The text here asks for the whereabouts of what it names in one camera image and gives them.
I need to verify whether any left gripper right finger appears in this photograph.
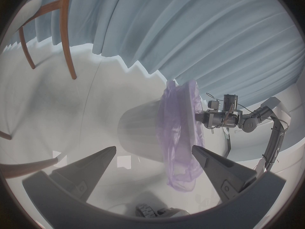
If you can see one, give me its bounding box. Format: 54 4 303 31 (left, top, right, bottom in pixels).
192 145 258 204

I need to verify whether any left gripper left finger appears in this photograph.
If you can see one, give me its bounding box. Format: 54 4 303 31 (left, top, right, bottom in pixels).
51 146 117 199

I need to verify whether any purple plastic bag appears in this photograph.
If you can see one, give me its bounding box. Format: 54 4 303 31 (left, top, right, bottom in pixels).
155 79 207 193

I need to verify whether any white trash bin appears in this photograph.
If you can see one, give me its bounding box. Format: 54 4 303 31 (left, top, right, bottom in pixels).
118 80 199 163

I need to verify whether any pale blue curtain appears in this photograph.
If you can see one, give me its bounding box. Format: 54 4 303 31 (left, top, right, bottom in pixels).
5 0 305 110

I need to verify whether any wooden chair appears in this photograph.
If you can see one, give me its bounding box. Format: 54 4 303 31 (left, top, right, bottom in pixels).
7 0 78 80

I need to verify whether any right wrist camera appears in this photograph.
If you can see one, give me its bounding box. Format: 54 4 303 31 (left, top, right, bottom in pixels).
206 100 220 111

